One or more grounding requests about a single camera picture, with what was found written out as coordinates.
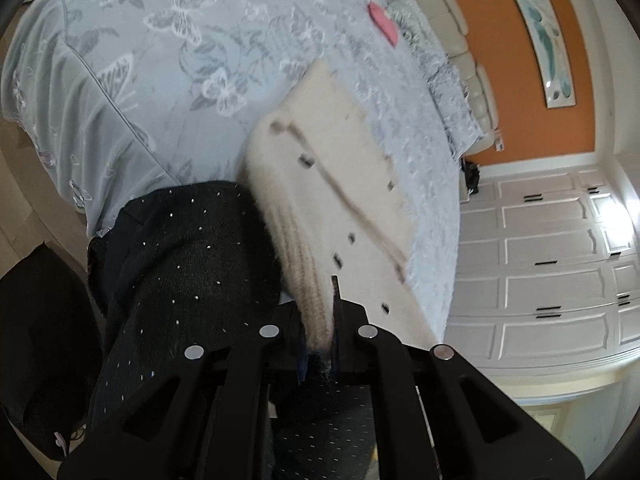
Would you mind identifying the cream leather headboard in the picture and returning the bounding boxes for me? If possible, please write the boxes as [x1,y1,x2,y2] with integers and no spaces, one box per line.
[370,0,506,156]

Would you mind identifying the bed with butterfly bedspread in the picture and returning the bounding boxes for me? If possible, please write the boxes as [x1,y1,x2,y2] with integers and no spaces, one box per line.
[0,0,496,341]

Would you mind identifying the black bag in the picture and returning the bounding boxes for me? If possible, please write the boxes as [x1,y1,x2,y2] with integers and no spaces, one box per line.
[461,157,482,203]

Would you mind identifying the cream fuzzy cardigan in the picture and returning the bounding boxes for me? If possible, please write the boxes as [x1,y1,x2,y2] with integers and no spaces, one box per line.
[240,57,446,366]

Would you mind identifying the black studded garment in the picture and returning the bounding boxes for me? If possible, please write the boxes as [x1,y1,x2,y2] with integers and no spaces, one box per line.
[87,180,376,480]

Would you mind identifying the framed wall painting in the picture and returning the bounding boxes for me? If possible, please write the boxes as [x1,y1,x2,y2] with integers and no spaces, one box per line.
[496,0,578,109]

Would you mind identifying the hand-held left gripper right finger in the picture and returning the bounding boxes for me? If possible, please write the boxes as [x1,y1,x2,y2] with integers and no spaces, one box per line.
[330,275,586,480]

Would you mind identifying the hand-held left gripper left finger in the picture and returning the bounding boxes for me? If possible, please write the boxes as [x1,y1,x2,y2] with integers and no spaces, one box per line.
[57,305,307,480]

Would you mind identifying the dark cloth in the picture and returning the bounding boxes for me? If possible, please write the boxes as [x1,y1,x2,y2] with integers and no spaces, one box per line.
[0,242,106,461]

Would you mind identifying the pink flat item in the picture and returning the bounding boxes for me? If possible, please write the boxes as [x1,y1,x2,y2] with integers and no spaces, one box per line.
[367,1,399,50]

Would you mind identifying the white panelled wardrobe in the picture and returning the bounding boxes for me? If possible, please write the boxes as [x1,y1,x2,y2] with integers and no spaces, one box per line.
[445,160,640,376]

